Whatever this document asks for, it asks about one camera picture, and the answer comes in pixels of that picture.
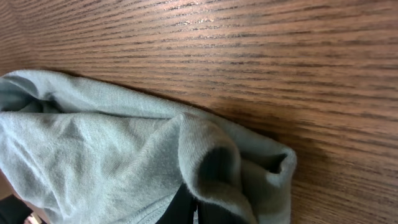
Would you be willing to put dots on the light blue t-shirt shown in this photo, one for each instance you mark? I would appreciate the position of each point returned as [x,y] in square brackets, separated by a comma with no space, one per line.
[85,151]

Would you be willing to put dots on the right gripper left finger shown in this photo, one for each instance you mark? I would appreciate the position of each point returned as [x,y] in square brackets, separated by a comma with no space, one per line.
[181,209]

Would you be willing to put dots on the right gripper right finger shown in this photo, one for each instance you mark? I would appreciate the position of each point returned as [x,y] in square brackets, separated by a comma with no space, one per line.
[214,214]

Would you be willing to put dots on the black shirt on right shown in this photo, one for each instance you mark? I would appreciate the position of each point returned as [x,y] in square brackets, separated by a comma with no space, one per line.
[13,210]

